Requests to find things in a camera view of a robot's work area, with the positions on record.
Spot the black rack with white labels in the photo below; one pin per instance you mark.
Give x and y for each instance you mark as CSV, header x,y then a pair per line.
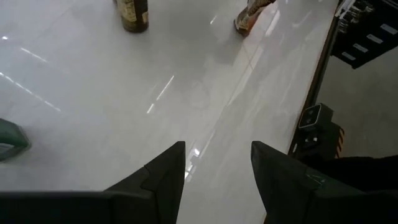
x,y
367,46

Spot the yellow-lid dark spice jar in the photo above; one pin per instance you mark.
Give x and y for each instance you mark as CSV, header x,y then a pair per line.
x,y
136,18

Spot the green-lid herb spice jar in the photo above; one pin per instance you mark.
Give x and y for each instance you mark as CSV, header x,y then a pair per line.
x,y
14,138

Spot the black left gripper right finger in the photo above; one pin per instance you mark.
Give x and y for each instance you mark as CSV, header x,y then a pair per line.
x,y
280,193

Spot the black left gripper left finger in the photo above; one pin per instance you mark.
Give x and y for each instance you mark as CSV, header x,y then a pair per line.
x,y
155,193

